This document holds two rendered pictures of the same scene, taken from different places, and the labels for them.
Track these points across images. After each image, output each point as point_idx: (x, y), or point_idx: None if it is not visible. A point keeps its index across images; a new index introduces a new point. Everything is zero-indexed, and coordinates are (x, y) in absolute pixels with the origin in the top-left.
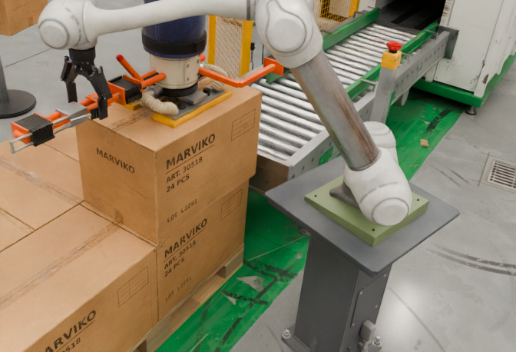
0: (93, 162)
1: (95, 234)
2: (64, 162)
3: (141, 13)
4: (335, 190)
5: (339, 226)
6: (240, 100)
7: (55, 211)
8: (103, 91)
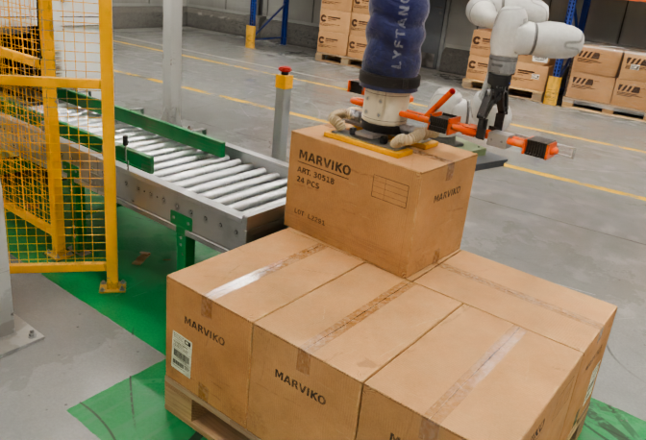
0: (427, 217)
1: (458, 273)
2: (332, 289)
3: None
4: None
5: None
6: None
7: (430, 293)
8: (508, 105)
